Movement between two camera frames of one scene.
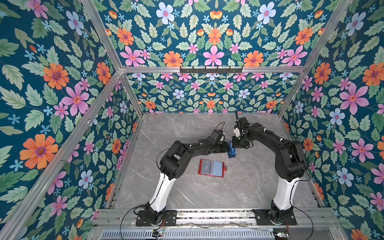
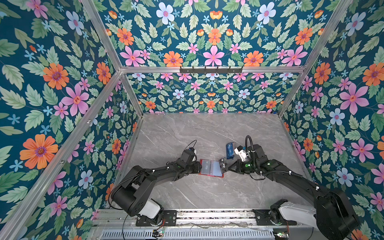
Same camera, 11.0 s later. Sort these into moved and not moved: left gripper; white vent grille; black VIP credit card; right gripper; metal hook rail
Moved: right gripper; left gripper
Not moved: metal hook rail; black VIP credit card; white vent grille
